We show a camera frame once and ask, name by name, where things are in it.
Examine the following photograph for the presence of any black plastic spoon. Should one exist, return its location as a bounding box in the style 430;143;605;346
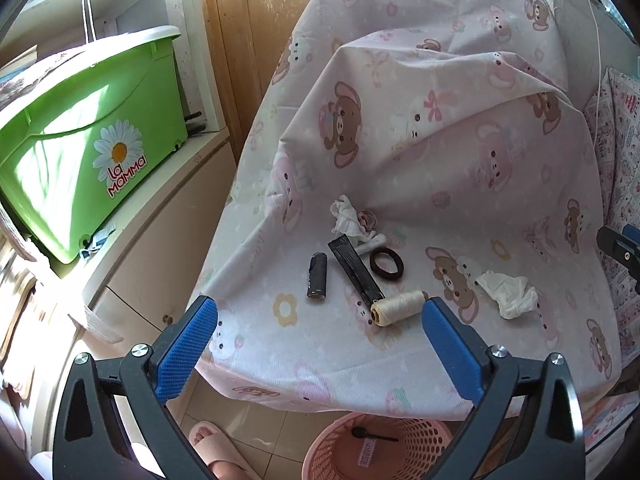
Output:
351;427;400;443

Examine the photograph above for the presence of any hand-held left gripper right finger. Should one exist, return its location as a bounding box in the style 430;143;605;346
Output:
421;296;586;480

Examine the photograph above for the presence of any white cable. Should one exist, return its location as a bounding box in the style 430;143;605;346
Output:
570;0;602;97

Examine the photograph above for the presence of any cream thread spool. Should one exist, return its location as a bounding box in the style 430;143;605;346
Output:
370;290;426;328

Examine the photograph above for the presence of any pink slipper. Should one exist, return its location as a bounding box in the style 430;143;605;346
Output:
189;421;261;480

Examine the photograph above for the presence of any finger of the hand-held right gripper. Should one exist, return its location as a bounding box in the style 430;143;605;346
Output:
597;224;640;281

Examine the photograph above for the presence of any pink perforated plastic basket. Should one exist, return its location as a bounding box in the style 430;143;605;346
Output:
305;412;468;480

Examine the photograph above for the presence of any black cylindrical battery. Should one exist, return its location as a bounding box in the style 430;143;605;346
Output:
306;253;328;301

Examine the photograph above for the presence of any black wrapper strip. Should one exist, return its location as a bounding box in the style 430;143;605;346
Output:
327;235;386;306

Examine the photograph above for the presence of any pink cartoon printed bedsheet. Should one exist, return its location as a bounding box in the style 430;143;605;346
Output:
192;0;626;422

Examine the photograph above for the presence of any patterned pillow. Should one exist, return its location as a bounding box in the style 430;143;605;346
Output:
582;67;640;281

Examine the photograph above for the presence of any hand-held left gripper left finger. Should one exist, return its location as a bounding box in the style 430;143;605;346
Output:
52;295;221;480

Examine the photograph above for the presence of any brown hair tie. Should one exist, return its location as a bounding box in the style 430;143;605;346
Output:
370;246;407;276

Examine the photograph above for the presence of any green plastic tub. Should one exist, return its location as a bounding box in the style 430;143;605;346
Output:
0;25;190;265

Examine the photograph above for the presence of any white tissue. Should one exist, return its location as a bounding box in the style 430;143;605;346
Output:
475;270;540;321
331;195;368;241

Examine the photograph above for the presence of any white cabinet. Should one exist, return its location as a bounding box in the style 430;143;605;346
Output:
0;0;238;461

